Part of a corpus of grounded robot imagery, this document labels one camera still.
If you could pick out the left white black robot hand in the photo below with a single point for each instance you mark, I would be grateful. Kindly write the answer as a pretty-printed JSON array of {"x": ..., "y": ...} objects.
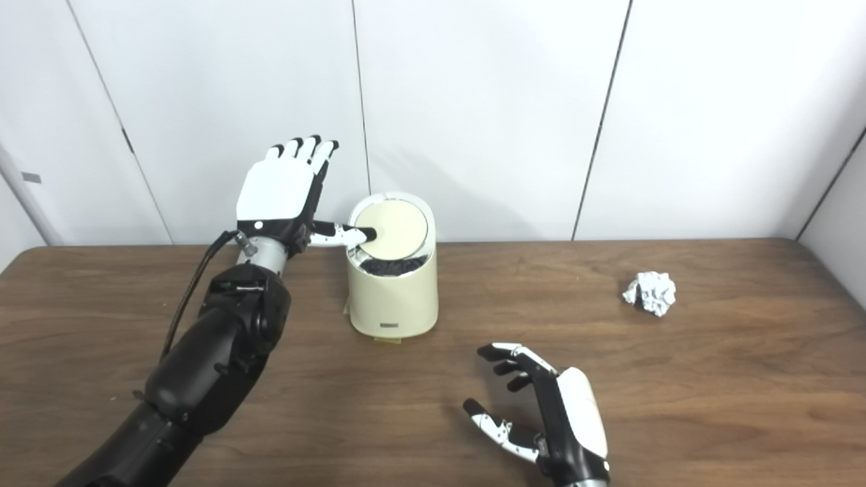
[{"x": 277, "y": 193}]

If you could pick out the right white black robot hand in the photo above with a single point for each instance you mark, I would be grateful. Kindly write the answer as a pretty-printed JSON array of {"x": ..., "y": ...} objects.
[{"x": 572, "y": 426}]

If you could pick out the round cream bin lid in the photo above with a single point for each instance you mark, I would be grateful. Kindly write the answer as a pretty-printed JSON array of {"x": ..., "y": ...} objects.
[{"x": 399, "y": 226}]

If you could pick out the white paper ball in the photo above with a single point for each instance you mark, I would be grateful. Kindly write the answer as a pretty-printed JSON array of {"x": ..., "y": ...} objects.
[{"x": 651, "y": 293}]

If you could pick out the cream-colored desktop trash bin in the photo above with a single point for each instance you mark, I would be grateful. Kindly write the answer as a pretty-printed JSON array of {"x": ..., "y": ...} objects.
[{"x": 392, "y": 301}]

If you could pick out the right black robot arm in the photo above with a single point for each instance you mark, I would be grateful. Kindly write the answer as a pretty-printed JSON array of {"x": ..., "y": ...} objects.
[{"x": 583, "y": 483}]

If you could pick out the yellow tape under bin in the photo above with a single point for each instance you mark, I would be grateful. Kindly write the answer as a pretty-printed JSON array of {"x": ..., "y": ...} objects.
[{"x": 389, "y": 340}]

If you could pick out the white slanted pole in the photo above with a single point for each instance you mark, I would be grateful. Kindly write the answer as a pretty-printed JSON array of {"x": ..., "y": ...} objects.
[{"x": 30, "y": 199}]

